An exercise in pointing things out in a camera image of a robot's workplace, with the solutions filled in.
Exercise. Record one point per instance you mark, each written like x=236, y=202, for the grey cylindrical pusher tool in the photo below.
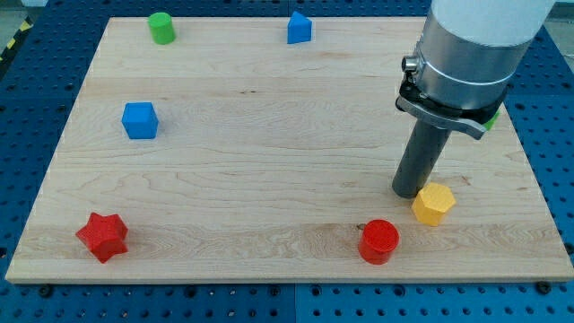
x=420, y=155

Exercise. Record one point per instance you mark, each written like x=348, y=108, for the yellow hexagon block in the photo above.
x=432, y=203

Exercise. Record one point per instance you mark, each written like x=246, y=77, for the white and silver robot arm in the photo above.
x=459, y=71

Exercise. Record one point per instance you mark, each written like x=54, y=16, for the green block behind arm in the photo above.
x=489, y=124

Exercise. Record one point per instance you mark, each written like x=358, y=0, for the light wooden board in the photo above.
x=268, y=162

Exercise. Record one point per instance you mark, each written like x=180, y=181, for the red cylinder block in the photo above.
x=378, y=242

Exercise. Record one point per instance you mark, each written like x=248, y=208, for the blue triangular prism block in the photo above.
x=299, y=28

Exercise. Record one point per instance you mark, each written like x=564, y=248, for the blue cube block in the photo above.
x=140, y=120

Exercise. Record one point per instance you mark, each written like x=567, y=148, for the green cylinder block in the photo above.
x=161, y=28

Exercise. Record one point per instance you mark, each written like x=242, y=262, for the red star block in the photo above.
x=104, y=236

